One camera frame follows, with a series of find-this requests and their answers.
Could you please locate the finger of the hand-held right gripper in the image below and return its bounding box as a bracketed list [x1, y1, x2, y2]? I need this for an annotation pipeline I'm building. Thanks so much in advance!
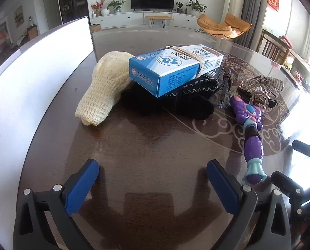
[271, 171, 310, 206]
[292, 139, 310, 162]

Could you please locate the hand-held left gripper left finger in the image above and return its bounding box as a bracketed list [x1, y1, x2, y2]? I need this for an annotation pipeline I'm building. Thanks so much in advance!
[13, 158, 100, 250]

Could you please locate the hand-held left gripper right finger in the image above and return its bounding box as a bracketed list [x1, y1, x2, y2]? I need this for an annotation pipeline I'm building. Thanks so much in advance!
[206, 159, 291, 250]

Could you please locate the purple toy figure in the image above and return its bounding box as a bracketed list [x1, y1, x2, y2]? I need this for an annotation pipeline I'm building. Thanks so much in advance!
[229, 95, 267, 185]

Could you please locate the rhinestone bow hair clip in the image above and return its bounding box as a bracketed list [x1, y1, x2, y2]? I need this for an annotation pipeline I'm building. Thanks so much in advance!
[237, 74, 285, 92]

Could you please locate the black knitted glove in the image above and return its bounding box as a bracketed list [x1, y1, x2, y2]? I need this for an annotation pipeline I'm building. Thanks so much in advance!
[121, 77, 219, 121]

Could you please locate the cream knitted sock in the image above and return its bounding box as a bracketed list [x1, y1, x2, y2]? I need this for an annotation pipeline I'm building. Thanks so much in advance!
[75, 51, 136, 127]

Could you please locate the black hair clip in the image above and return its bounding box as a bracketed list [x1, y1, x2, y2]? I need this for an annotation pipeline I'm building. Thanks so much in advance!
[218, 71, 234, 108]

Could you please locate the tan rubber band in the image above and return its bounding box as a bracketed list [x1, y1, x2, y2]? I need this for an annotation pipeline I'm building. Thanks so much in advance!
[171, 45, 206, 79]

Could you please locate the blue medicine box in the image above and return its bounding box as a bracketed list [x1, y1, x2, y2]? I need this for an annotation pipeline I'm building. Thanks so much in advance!
[129, 44, 224, 98]

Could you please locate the round patterned wooden desktop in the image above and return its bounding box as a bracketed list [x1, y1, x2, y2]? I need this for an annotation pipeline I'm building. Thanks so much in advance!
[17, 27, 310, 250]

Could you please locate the cluttered wooden side table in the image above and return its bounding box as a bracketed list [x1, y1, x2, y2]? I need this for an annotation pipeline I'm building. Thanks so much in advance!
[277, 34, 310, 94]

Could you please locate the wooden chair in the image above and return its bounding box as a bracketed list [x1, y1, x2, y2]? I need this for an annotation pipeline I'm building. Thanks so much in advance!
[257, 29, 292, 64]

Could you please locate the white board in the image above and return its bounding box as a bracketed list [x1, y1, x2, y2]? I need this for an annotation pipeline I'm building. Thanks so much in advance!
[0, 16, 94, 230]

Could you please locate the black box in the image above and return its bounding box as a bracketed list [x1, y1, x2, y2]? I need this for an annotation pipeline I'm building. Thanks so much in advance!
[204, 66, 224, 80]

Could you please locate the grey curtain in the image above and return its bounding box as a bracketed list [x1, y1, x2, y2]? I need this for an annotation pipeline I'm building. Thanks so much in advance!
[237, 0, 270, 47]

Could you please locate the orange lounge chair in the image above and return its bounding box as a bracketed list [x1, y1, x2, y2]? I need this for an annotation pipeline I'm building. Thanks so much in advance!
[197, 13, 252, 41]

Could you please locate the white television cabinet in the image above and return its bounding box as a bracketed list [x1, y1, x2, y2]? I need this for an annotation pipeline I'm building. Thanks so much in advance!
[90, 11, 205, 29]

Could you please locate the large leafy potted plant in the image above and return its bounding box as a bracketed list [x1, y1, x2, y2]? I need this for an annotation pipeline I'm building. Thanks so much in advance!
[186, 0, 208, 16]

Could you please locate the red flower plant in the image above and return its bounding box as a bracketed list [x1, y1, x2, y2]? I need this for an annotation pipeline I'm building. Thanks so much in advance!
[90, 0, 105, 16]

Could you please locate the wooden bench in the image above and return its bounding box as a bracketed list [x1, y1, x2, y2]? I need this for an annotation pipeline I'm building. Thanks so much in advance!
[145, 15, 173, 28]

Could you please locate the green potted plant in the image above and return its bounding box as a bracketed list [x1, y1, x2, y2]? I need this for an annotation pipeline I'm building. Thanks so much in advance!
[107, 0, 126, 13]

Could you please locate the dark display cabinet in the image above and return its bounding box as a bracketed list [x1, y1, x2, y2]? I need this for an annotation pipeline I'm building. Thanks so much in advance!
[56, 0, 89, 24]

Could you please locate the framed wall picture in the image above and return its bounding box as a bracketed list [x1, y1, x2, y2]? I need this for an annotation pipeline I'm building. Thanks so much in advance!
[14, 5, 24, 28]

